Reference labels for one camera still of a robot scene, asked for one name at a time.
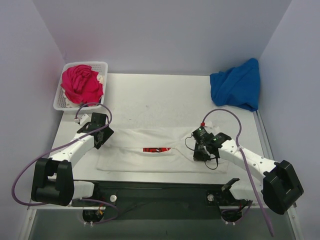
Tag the white t-shirt red print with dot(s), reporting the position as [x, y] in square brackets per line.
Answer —
[154, 150]

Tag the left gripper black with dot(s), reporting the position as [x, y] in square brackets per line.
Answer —
[104, 133]

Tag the white plastic laundry basket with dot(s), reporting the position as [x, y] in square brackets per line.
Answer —
[60, 103]

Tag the red pink t-shirt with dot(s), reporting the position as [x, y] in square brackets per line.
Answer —
[81, 85]

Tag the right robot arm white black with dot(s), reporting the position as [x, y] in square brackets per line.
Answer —
[281, 187]

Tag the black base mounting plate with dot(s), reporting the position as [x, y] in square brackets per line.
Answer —
[127, 200]

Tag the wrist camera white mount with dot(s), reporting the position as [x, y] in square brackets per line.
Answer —
[82, 120]
[208, 125]

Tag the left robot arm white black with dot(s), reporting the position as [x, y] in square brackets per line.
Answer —
[53, 179]

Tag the blue t-shirt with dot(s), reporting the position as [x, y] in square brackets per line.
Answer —
[238, 86]

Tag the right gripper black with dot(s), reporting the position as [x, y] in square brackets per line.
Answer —
[200, 154]

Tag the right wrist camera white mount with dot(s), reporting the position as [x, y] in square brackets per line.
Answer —
[208, 125]

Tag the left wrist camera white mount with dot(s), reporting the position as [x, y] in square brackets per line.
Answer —
[82, 120]

